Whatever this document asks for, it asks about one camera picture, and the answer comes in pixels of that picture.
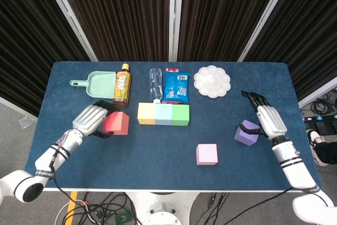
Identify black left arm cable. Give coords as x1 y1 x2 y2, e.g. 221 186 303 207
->
49 150 80 206

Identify blue felt table cover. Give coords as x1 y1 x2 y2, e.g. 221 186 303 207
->
23 61 321 191

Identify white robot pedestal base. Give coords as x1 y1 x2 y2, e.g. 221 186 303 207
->
126 190 201 225

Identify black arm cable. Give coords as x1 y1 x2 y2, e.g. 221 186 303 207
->
49 150 80 206
231 187 294 220

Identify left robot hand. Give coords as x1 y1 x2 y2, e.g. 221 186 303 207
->
72 100 122 139

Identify white floor cable loop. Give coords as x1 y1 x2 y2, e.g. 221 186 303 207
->
54 200 93 225

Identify clear empty plastic bottle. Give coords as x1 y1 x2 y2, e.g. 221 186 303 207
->
149 67 163 104

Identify pink foam cube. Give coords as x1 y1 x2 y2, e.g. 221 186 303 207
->
196 143 219 166

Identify yellow foam cube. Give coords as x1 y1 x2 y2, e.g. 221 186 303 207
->
137 102 158 125

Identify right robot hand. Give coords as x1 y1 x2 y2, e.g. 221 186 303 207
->
236 90 288 139

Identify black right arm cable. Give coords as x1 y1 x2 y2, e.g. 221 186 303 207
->
231 187 294 220

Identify blue snack bag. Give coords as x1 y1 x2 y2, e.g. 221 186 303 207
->
161 67 191 104

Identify white sneaker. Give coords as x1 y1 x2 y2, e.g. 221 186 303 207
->
306 129 327 167

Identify green foam cube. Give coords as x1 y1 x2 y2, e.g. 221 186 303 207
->
171 103 191 126

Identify purple foam cube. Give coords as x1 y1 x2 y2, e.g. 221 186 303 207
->
234 119 260 146

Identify coiled black cables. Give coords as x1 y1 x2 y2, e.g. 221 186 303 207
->
310 97 337 116

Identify black trouser leg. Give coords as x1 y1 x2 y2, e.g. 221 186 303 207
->
314 140 337 167

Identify amber tea bottle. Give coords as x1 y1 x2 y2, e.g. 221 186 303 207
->
113 63 132 107

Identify clear plastic bag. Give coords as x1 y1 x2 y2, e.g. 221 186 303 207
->
17 116 35 129

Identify red foam cube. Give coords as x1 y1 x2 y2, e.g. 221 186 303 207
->
102 111 130 135

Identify green circuit board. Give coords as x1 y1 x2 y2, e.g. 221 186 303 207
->
114 211 132 224

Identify black floor cable tangle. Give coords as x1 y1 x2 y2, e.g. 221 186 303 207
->
54 192 143 225
202 192 230 225

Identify black power strip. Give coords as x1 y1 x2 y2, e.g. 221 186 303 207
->
302 115 337 125

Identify white flower paint palette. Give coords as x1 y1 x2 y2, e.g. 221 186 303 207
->
193 65 232 99

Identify light blue foam cube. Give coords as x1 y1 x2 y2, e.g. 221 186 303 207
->
155 103 174 126

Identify mint green dustpan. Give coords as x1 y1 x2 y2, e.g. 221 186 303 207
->
69 71 117 100

